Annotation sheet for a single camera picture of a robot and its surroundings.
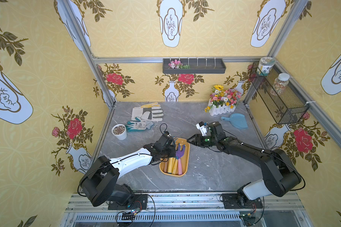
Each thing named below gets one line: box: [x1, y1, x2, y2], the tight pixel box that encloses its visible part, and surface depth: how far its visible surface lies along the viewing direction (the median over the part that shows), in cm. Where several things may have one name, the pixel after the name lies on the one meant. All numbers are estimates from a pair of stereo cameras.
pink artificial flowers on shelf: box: [168, 59, 191, 70], surface depth 89 cm
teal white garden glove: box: [125, 116, 154, 131], surface depth 108 cm
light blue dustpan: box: [220, 113, 248, 130], surface depth 112 cm
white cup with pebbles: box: [111, 123, 127, 141], surface depth 97 cm
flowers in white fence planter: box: [204, 84, 242, 116], surface depth 106 cm
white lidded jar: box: [256, 56, 276, 77], surface depth 87 cm
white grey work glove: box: [131, 102, 164, 122], surface depth 116 cm
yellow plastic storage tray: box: [159, 137, 190, 177], surface depth 87 cm
